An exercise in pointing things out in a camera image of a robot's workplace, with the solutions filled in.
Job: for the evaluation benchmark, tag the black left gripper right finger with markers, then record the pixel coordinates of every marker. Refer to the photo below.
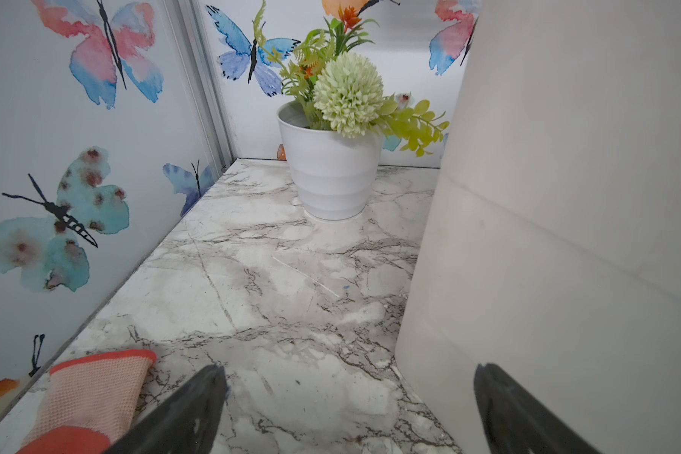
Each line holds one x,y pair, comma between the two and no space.
514,421

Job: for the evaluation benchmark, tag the white flower pot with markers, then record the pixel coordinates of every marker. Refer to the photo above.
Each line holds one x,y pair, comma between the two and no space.
333,174

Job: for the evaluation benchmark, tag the red rubber glove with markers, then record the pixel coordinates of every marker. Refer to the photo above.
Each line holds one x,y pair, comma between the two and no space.
90,402

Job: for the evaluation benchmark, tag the artificial green flower plant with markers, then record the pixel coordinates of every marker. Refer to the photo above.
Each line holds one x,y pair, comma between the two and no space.
341,91

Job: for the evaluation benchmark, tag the white drawer cabinet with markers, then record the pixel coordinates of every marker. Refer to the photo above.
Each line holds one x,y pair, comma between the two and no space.
553,246

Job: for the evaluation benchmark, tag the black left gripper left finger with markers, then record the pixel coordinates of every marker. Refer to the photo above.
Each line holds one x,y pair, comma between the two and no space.
187,422

